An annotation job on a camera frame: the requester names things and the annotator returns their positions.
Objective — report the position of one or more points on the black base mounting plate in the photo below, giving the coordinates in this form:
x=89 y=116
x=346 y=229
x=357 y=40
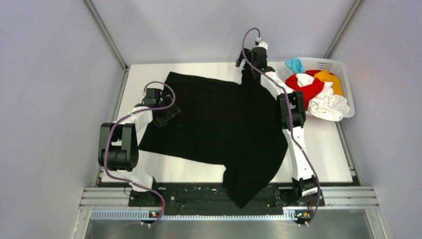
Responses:
x=212 y=199

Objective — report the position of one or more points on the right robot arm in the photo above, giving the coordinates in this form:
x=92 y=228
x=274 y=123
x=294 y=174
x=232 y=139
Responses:
x=291 y=117

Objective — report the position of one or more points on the aluminium frame rail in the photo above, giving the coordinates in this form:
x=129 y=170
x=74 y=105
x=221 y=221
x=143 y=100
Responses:
x=350 y=212

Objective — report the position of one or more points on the white t shirt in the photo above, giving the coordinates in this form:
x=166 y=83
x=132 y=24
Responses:
x=328 y=106

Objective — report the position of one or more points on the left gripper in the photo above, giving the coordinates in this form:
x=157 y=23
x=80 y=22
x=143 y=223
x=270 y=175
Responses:
x=171 y=112

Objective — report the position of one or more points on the white plastic laundry basket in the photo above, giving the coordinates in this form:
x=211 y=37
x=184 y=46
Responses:
x=335 y=68

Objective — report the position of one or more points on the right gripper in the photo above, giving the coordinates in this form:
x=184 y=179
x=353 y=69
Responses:
x=241 y=57

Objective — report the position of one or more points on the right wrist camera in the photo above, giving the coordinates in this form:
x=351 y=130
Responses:
x=261 y=44

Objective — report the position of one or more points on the right corner metal post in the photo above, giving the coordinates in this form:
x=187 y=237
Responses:
x=343 y=27

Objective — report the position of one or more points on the yellow t shirt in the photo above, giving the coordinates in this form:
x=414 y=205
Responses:
x=327 y=76

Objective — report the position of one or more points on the black t shirt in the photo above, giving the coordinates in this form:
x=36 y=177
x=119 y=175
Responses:
x=223 y=123

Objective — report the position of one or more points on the corner metal post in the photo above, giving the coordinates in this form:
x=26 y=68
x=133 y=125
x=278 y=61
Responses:
x=343 y=27
x=105 y=33

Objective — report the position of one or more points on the left corner metal post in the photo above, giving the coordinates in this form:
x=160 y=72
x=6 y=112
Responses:
x=105 y=33

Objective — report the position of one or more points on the light blue t shirt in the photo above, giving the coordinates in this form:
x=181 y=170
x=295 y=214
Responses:
x=295 y=65

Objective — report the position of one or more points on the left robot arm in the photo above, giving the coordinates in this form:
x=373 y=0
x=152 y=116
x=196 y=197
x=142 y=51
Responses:
x=118 y=152

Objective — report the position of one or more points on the red t shirt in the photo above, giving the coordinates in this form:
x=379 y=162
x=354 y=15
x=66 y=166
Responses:
x=307 y=84

